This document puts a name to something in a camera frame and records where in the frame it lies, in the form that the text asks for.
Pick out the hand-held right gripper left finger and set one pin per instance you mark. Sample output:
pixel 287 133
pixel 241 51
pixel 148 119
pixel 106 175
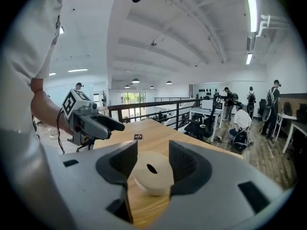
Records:
pixel 91 190

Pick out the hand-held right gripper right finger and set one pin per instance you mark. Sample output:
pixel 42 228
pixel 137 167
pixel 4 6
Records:
pixel 216 207

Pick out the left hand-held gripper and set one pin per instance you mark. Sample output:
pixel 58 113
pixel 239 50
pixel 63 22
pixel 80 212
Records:
pixel 76 118

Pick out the white round box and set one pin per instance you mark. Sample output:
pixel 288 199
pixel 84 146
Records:
pixel 153 192

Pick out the white round box lid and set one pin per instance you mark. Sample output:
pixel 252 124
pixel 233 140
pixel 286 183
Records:
pixel 153 168

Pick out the person's left forearm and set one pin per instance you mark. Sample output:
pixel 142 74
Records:
pixel 45 109

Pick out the small black card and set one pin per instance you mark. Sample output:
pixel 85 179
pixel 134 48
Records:
pixel 138 137

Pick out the black metal railing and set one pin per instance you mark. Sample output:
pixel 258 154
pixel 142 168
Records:
pixel 148 106

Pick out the black backpack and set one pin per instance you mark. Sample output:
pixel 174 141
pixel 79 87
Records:
pixel 240 139

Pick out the black office chair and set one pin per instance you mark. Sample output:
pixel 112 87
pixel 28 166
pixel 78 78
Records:
pixel 262 106
pixel 204 126

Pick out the white desk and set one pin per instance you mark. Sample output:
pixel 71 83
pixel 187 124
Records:
pixel 286 118
pixel 296 128
pixel 206 111

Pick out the person's white shirt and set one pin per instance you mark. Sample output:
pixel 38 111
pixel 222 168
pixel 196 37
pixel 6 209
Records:
pixel 24 56

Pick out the short ceiling tube light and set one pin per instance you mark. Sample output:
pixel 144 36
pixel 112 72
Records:
pixel 249 58

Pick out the long ceiling tube light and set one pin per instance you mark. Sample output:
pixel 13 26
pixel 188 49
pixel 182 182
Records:
pixel 252 11

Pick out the white ceiling pipes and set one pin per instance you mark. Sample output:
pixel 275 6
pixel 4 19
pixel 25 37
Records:
pixel 266 23

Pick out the row of black wall headsets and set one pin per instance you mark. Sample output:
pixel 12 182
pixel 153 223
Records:
pixel 208 91

